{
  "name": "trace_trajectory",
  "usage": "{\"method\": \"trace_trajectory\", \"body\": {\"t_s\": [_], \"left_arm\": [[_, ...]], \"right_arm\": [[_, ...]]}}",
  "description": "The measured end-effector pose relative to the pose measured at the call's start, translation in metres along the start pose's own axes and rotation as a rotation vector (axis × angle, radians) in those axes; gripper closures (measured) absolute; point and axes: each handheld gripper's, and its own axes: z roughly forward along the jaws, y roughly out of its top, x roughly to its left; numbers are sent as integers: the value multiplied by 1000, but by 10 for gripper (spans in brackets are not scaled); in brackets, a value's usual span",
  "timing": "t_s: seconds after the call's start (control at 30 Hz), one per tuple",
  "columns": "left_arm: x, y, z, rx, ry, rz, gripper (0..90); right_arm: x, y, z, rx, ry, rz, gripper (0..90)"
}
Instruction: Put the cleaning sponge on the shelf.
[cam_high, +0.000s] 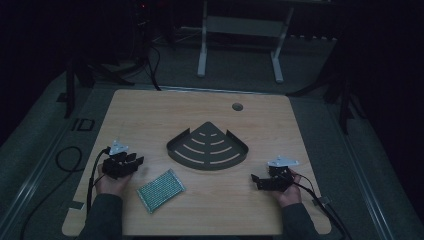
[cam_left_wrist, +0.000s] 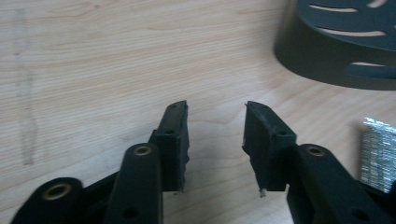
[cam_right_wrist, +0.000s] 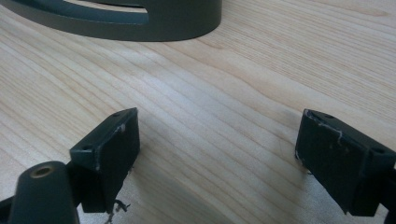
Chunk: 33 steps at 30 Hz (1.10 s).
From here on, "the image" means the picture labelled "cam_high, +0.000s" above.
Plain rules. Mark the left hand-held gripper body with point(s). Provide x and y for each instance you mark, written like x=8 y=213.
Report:
x=115 y=163

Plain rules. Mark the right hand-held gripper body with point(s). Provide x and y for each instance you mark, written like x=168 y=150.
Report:
x=280 y=175

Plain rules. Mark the person's left hand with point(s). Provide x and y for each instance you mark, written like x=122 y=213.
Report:
x=111 y=184

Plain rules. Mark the person's right hand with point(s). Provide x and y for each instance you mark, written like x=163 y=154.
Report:
x=289 y=195

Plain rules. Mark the green perforated tray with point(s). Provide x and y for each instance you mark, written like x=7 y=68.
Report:
x=160 y=190

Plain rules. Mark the black metal corner shelf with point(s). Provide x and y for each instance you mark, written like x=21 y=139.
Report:
x=208 y=148

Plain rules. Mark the black tripod stand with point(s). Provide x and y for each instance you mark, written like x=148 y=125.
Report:
x=343 y=96
x=90 y=76

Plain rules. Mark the white metal table frame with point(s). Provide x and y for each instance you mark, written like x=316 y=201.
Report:
x=241 y=40

